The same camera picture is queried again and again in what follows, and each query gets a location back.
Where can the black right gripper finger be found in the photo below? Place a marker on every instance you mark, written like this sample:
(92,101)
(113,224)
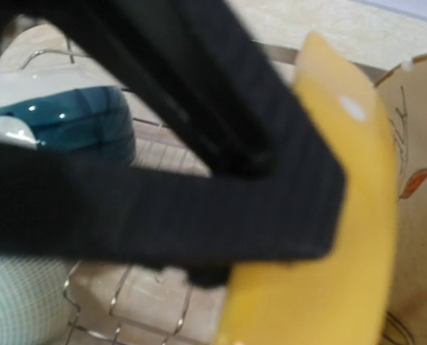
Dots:
(196,66)

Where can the cream bird pattern plate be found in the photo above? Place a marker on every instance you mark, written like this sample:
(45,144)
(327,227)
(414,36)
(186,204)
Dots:
(404,92)

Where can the teal white ceramic bowl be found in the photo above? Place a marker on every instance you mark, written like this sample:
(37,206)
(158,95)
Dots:
(69,109)

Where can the grey striped ceramic bowl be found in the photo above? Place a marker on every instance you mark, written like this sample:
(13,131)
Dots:
(32,307)

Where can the metal wire dish rack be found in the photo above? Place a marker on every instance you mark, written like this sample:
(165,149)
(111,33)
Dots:
(147,304)

